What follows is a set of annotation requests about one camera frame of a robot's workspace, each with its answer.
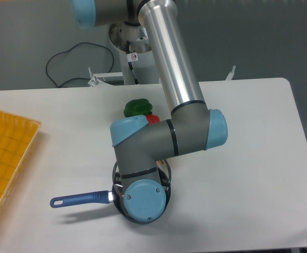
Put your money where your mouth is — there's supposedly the glass pot lid blue knob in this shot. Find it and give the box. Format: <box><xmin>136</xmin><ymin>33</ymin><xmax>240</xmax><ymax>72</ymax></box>
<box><xmin>111</xmin><ymin>159</ymin><xmax>172</xmax><ymax>198</ymax></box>

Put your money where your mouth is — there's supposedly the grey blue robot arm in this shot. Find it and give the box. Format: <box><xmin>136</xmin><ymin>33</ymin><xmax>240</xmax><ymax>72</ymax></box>
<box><xmin>63</xmin><ymin>1</ymin><xmax>228</xmax><ymax>224</ymax></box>

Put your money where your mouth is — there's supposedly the red toy bell pepper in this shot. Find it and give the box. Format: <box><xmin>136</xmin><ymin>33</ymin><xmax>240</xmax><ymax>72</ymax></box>
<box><xmin>146</xmin><ymin>114</ymin><xmax>160</xmax><ymax>124</ymax></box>

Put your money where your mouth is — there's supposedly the green toy bell pepper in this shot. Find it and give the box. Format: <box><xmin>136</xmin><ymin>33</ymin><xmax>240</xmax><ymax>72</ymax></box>
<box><xmin>123</xmin><ymin>99</ymin><xmax>152</xmax><ymax>118</ymax></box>

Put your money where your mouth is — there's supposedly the yellow toy bell pepper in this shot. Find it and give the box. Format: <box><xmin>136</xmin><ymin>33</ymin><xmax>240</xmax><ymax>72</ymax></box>
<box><xmin>156</xmin><ymin>160</ymin><xmax>165</xmax><ymax>167</ymax></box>

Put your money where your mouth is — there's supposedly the yellow plastic basket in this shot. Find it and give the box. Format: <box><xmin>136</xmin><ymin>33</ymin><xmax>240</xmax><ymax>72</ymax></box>
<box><xmin>0</xmin><ymin>110</ymin><xmax>42</xmax><ymax>209</ymax></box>

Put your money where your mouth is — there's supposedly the dark pot blue handle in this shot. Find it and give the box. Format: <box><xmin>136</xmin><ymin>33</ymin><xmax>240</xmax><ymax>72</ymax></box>
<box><xmin>50</xmin><ymin>160</ymin><xmax>173</xmax><ymax>225</ymax></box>

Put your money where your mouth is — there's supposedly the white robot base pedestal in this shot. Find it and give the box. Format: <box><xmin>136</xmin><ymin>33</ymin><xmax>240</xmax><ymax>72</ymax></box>
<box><xmin>88</xmin><ymin>23</ymin><xmax>161</xmax><ymax>87</ymax></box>

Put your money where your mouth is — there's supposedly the black cable on floor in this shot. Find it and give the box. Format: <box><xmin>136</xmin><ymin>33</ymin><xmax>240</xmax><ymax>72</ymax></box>
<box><xmin>45</xmin><ymin>42</ymin><xmax>114</xmax><ymax>88</ymax></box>

